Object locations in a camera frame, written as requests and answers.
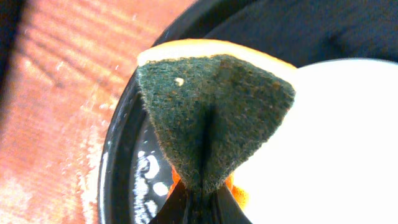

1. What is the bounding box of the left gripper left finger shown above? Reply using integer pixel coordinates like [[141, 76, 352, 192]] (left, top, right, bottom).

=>
[[149, 180, 196, 224]]

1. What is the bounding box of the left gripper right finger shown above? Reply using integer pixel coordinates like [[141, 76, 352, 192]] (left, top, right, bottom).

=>
[[214, 184, 252, 224]]

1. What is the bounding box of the orange green scrub sponge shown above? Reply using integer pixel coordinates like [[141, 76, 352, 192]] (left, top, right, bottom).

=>
[[136, 39, 296, 210]]

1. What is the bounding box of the light blue plate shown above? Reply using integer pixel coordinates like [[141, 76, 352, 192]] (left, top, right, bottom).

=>
[[234, 59, 397, 224]]

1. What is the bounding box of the black round tray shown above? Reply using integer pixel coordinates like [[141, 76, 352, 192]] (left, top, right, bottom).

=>
[[98, 0, 397, 223]]

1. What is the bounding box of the black rectangular water tray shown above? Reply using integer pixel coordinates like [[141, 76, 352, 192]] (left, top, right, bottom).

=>
[[1, 0, 26, 94]]

